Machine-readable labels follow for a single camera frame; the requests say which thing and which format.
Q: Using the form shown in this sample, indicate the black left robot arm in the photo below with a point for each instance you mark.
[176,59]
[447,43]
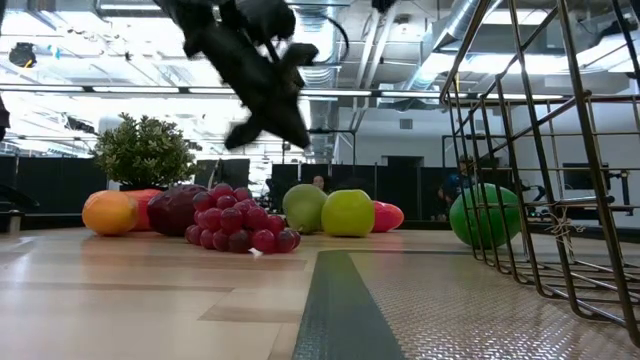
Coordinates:
[195,25]

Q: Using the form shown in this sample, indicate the yellow green apple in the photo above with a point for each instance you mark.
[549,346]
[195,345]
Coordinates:
[347,212]

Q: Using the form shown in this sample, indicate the olive green speckled pear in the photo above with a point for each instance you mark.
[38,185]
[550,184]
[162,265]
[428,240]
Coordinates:
[301,207]

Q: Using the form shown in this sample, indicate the yellow mango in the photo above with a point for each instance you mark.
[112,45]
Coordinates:
[110,212]

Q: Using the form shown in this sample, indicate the black ceiling-hung device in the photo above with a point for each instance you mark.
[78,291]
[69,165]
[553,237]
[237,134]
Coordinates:
[22,55]

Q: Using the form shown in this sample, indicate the red grape bunch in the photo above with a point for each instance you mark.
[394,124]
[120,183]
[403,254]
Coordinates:
[235,220]

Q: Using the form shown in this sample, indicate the dark red apple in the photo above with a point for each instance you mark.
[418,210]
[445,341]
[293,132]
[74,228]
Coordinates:
[172,210]

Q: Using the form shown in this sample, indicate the person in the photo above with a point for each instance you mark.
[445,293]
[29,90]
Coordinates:
[318,182]
[452,192]

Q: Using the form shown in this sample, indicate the black computer monitor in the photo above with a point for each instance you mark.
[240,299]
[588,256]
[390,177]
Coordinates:
[582,175]

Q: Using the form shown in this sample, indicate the black office partition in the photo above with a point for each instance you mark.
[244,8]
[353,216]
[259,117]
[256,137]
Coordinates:
[400,185]
[50,185]

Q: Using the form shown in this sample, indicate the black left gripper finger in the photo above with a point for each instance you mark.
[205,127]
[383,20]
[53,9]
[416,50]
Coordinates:
[295,132]
[242,137]

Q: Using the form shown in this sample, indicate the silver ventilation duct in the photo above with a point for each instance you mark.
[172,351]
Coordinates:
[450,25]

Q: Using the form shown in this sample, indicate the grey wall vent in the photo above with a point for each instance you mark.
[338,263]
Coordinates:
[406,123]

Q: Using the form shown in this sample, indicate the dark green lime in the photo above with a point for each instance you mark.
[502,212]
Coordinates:
[492,220]

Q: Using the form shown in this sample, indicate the small potted green plant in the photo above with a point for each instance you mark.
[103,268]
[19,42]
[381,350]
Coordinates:
[145,150]

